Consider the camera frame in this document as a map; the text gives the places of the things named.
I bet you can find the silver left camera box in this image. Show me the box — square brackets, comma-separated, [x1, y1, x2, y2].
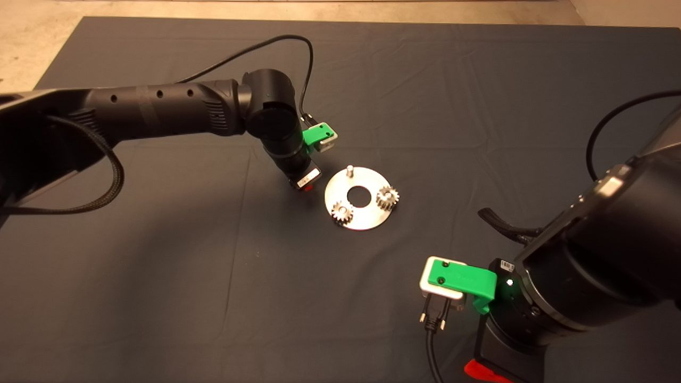
[314, 122, 338, 153]

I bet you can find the braided black arm cable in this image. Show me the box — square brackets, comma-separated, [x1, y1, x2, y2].
[477, 207, 543, 245]
[0, 114, 124, 215]

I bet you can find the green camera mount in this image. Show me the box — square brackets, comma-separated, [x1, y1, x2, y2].
[428, 258, 498, 314]
[303, 123, 333, 152]

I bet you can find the green right camera mount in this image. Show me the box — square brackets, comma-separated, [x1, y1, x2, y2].
[428, 258, 498, 314]

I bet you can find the green left camera mount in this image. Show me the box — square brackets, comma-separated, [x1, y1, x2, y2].
[303, 123, 333, 152]

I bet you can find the braided black left arm cable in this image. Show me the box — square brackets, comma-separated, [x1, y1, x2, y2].
[0, 114, 124, 215]

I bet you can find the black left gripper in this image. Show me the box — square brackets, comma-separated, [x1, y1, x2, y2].
[289, 162, 323, 193]

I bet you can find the steel planetary gear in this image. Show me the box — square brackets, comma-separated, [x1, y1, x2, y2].
[331, 200, 354, 225]
[376, 186, 400, 211]

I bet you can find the round metal carrier plate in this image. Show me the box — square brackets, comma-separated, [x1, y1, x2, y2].
[325, 166, 398, 231]

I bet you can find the silver right camera box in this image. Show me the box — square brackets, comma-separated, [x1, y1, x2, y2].
[419, 256, 466, 311]

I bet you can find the braided black right arm cable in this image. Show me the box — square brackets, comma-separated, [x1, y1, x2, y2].
[477, 207, 543, 245]

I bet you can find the smooth black left camera cable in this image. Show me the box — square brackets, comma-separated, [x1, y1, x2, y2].
[176, 35, 314, 126]

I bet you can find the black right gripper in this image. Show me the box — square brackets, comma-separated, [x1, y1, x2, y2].
[464, 314, 546, 383]

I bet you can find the silver camera box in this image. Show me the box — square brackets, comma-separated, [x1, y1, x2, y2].
[419, 256, 466, 311]
[314, 122, 338, 153]

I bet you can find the dark grey table cloth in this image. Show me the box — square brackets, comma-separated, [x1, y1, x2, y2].
[0, 16, 681, 383]

